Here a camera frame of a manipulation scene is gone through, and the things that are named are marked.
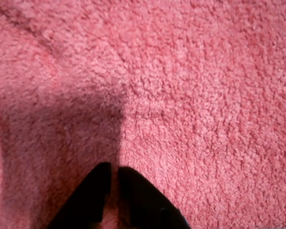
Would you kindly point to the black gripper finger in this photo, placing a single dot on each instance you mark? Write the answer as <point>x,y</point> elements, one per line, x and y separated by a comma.
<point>85,202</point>
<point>147,205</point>

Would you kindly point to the orange terry towel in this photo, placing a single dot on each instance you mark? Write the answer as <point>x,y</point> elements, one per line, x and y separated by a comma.
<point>181,71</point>

